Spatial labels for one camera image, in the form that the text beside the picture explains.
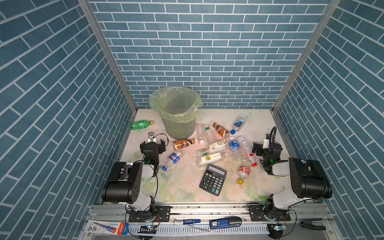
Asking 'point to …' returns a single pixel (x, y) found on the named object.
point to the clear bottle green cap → (210, 135)
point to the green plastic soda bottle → (140, 124)
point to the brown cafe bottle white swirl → (221, 131)
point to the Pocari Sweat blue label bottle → (235, 147)
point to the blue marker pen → (187, 221)
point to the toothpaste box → (107, 227)
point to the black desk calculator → (213, 179)
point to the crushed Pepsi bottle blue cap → (174, 158)
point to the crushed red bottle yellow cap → (243, 172)
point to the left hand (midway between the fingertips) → (153, 140)
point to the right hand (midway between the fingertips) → (262, 141)
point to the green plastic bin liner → (175, 104)
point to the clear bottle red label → (246, 149)
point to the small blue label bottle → (238, 124)
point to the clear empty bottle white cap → (200, 130)
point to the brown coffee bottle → (182, 143)
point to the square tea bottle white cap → (213, 157)
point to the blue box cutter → (215, 224)
